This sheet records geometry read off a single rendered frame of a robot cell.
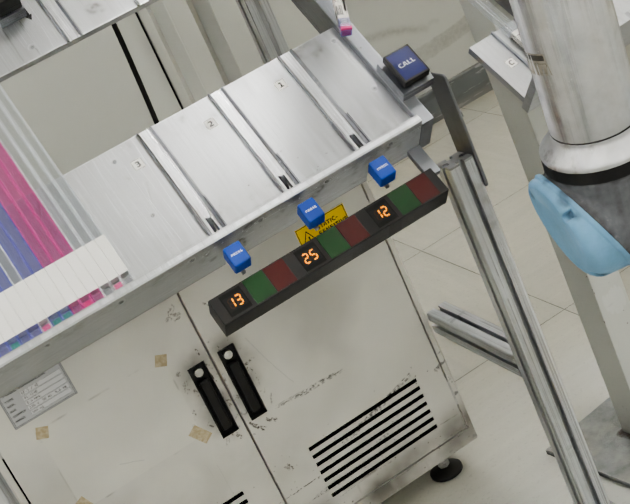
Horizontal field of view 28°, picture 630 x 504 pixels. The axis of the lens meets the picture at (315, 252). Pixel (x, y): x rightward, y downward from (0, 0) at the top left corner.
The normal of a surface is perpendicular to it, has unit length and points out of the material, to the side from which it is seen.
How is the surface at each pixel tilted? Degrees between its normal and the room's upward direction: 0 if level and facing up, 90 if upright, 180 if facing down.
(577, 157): 50
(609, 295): 90
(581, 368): 0
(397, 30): 90
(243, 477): 90
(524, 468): 0
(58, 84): 90
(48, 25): 44
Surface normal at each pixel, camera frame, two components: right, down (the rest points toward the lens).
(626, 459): -0.39, -0.85
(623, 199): 0.03, 0.52
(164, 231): 0.00, -0.47
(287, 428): 0.41, 0.20
